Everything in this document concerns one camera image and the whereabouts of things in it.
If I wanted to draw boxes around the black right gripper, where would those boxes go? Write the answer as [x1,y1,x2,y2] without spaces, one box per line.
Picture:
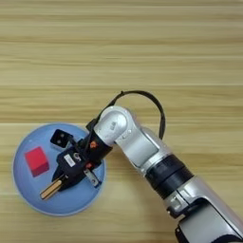
[51,132,114,193]

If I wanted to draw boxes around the light blue round plate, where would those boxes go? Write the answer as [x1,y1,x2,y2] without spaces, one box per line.
[12,122,107,217]

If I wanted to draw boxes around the wooden handled screwdriver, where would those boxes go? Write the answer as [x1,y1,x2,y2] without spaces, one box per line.
[39,178,65,201]

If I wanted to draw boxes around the black cube with white base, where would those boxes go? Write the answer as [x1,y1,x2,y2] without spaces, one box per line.
[49,128,74,150]

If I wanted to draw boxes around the red cube block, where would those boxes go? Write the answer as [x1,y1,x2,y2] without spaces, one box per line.
[24,146,50,178]

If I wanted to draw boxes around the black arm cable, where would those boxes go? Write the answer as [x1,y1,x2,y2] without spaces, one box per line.
[107,89,167,140]

